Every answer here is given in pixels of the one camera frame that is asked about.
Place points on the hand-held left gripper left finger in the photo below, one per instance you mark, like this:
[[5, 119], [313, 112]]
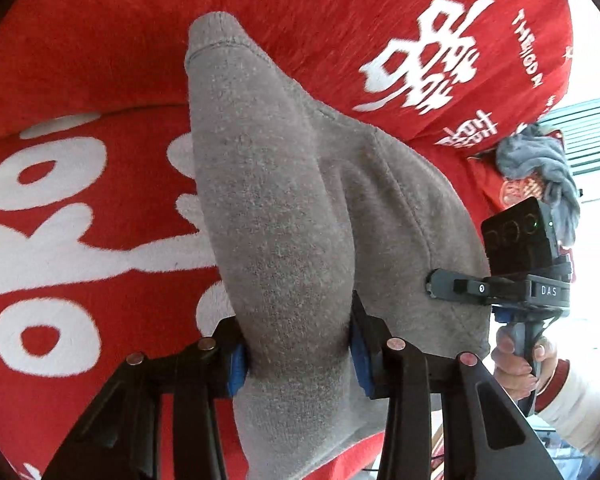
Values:
[[237, 370]]

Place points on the green slatted bench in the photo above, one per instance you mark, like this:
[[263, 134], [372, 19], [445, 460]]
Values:
[[595, 130]]

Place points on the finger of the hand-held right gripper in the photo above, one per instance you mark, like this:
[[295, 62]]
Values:
[[455, 285]]

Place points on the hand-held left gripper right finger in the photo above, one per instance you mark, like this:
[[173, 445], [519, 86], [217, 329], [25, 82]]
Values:
[[362, 365]]

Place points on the grey-blue crumpled cloth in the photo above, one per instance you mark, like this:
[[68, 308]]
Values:
[[540, 160]]

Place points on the red printed blanket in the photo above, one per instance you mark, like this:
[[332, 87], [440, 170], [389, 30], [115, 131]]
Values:
[[80, 60]]

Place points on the person's right hand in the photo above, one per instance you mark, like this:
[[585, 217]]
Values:
[[512, 365]]

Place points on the grey knit sweater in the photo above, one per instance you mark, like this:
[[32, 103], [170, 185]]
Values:
[[280, 210]]

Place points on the red printed packet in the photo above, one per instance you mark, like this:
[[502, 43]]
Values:
[[490, 180]]

